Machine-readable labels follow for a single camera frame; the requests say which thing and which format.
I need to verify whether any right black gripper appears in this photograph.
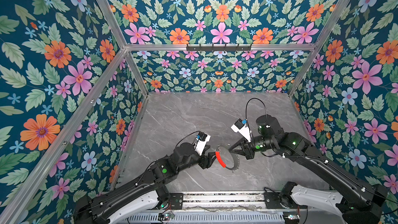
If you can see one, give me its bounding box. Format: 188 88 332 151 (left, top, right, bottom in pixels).
227 134 276 160

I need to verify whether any large keyring with red grip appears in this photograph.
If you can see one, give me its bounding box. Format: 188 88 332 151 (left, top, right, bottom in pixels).
215 144 239 171

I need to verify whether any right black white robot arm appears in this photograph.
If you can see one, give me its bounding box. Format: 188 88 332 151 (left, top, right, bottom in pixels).
229 115 387 224

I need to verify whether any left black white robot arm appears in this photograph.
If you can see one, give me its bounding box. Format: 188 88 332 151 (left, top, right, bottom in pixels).
73 143 216 224

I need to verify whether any left small circuit board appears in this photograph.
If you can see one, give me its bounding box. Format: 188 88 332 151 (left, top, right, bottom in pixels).
158 213 175 223

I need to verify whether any small circuit board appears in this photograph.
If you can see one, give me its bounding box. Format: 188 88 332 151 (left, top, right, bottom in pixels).
158 213 175 223
283 212 300 224

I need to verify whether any right small circuit board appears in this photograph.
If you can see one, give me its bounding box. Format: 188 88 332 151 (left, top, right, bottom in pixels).
283 212 300 224

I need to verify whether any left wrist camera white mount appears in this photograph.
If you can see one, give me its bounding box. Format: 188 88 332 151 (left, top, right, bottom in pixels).
194 131 211 156

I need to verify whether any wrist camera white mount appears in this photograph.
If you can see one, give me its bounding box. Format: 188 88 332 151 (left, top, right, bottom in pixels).
231 119 252 143
194 131 211 156

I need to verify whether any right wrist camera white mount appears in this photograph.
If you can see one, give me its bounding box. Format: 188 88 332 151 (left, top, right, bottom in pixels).
231 119 252 143

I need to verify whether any aluminium front rail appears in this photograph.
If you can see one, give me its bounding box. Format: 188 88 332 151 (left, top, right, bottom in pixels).
161 191 312 212

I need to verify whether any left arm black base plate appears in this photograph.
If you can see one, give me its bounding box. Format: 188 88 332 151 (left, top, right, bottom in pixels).
161 192 184 210

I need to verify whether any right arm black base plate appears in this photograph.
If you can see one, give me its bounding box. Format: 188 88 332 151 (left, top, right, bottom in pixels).
263 192 292 209

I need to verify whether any white slotted cable duct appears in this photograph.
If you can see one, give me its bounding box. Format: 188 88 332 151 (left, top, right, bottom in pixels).
121 212 285 224

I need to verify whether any black hook rail on frame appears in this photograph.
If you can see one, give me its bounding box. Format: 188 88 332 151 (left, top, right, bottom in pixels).
186 44 252 52

